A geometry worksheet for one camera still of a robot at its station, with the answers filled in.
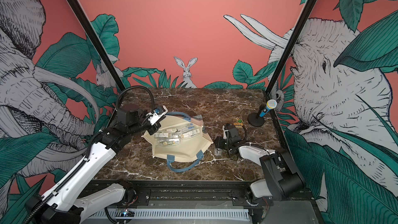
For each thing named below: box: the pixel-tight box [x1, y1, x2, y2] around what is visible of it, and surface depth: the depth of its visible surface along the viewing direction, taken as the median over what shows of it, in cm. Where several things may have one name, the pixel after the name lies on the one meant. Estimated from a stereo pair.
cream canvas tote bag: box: [141, 112, 215, 173], surface depth 90 cm
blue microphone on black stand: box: [247, 99, 278, 128], surface depth 103 cm
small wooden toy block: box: [233, 118, 244, 126], surface depth 103 cm
